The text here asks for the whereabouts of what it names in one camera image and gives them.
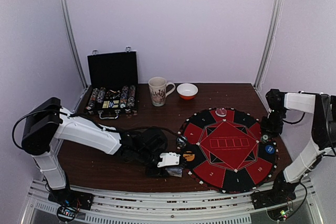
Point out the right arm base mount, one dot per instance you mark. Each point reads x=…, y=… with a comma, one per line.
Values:
x=279, y=207

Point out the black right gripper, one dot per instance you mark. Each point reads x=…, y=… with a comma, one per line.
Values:
x=269, y=128

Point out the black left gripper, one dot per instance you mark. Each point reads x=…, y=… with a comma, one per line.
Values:
x=150, y=172

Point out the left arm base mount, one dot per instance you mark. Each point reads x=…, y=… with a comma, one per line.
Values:
x=68, y=209

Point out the blue small blind button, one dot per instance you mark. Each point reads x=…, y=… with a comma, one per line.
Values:
x=270, y=149

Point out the orange white small bowl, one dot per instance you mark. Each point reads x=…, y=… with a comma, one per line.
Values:
x=187, y=91

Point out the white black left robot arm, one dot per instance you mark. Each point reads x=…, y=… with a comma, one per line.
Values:
x=50, y=121

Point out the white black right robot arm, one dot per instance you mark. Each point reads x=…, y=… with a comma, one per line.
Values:
x=317, y=133

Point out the orange big blind button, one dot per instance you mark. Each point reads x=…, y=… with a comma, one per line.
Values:
x=189, y=156

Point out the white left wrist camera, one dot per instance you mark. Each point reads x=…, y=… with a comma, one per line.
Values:
x=168, y=159

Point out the green white chip stack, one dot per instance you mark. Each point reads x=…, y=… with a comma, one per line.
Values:
x=265, y=138
x=181, y=141

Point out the aluminium frame post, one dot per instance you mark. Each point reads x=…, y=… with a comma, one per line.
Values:
x=267, y=51
x=72, y=43

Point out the tall ceramic seashell mug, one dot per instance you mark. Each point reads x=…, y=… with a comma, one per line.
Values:
x=160, y=88

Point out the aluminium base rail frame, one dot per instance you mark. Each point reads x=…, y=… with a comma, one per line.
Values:
x=194, y=207

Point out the right aluminium frame post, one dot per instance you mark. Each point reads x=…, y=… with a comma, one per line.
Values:
x=267, y=51

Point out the blue playing card deck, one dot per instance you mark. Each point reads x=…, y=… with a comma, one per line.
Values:
x=175, y=171

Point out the left aluminium frame post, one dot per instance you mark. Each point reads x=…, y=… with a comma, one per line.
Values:
x=72, y=43

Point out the black poker chip case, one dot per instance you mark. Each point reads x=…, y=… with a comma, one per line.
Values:
x=114, y=84

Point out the round red black poker mat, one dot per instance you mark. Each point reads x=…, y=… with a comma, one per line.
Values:
x=229, y=154

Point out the clear red dealer button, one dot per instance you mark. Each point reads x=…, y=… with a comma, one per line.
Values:
x=222, y=112

